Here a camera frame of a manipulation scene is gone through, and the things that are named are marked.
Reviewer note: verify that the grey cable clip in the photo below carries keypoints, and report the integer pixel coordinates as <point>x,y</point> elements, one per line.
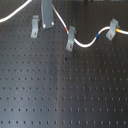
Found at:
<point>71,37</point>
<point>114,24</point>
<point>35,26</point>

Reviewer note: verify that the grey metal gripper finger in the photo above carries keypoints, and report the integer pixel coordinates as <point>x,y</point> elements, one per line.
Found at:
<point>47,14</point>

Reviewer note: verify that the right grey cable clip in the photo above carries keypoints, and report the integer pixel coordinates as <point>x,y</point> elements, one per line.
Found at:
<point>114,24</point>

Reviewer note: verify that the middle grey cable clip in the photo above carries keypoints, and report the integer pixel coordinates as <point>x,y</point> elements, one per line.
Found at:
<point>71,37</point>

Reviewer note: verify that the left grey cable clip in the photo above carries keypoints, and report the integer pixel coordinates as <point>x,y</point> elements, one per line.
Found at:
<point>35,26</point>

